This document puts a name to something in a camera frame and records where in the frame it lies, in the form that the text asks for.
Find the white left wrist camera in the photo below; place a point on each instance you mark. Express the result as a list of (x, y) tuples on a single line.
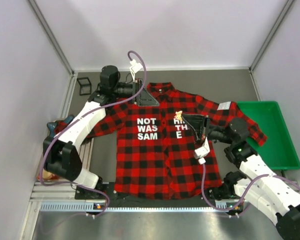
[(134, 68)]

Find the red black plaid shirt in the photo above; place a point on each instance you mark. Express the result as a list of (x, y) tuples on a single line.
[(155, 152)]

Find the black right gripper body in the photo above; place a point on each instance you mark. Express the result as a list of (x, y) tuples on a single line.
[(205, 126)]

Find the orange brown cup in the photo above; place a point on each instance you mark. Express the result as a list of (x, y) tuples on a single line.
[(48, 176)]

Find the small black brooch box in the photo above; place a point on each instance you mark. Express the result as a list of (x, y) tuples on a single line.
[(85, 86)]

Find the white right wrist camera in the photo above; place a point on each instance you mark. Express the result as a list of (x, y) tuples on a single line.
[(201, 152)]

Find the slotted grey cable duct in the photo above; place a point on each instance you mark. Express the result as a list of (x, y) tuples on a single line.
[(95, 207)]

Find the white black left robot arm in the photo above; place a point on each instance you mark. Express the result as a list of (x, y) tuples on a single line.
[(61, 151)]

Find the small gold brooch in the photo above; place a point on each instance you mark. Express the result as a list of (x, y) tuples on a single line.
[(178, 115)]

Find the blue star-shaped dish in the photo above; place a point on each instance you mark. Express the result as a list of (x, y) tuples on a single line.
[(58, 125)]

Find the green plastic bin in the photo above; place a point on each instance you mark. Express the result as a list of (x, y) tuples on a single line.
[(278, 152)]

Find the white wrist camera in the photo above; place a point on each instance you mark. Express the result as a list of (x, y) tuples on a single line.
[(134, 68), (201, 152)]

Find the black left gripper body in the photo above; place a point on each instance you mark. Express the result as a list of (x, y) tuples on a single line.
[(137, 91)]

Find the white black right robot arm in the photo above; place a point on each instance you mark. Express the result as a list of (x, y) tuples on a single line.
[(273, 195)]

